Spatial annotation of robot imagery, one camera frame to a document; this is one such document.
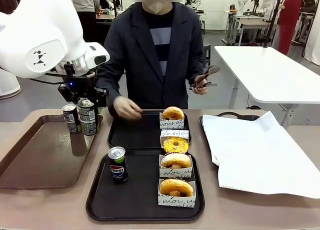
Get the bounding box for person's right hand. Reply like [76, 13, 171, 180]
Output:
[112, 95, 144, 121]

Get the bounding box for person in red dress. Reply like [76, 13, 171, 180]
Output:
[277, 0, 304, 57]

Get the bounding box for large white paper sheet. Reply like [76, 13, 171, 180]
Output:
[201, 110, 320, 200]

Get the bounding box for glazed donut in box bottom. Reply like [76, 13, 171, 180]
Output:
[157, 178, 197, 209]

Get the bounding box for person in grey shirt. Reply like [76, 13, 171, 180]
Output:
[69, 0, 101, 44]

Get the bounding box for dark tray under paper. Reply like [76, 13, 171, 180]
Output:
[199, 111, 261, 131]

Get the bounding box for metal tongs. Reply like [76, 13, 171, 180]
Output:
[189, 65, 221, 90]

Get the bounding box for person in dark jacket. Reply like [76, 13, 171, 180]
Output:
[96, 0, 212, 116]

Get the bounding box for person's left hand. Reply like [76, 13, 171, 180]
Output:
[191, 74, 210, 96]

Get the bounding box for person's left forearm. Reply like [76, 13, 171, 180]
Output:
[185, 37, 212, 79]

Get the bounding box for black Pepsi can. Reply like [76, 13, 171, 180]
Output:
[77, 98, 99, 137]
[62, 103, 82, 135]
[107, 146, 129, 183]

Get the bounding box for black plastic serving tray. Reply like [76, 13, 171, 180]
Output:
[107, 109, 193, 151]
[85, 148, 206, 222]

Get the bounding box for white side table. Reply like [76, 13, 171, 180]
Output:
[213, 45, 320, 127]

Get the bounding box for white background workbench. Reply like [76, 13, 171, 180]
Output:
[223, 9, 277, 46]

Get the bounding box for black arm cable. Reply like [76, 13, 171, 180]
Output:
[16, 71, 70, 86]

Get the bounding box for black slanted pole stand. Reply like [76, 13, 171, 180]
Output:
[262, 0, 287, 49]

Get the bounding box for black stool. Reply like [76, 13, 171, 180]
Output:
[201, 42, 212, 69]

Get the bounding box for brown plastic serving tray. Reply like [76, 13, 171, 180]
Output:
[0, 114, 104, 190]

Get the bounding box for person's right forearm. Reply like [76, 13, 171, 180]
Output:
[96, 48, 127, 116]

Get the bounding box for yellow frosted sprinkle donut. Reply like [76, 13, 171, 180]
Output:
[162, 136, 190, 154]

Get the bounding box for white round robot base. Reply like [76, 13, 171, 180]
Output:
[0, 66, 22, 100]

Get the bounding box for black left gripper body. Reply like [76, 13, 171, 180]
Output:
[61, 74, 98, 104]

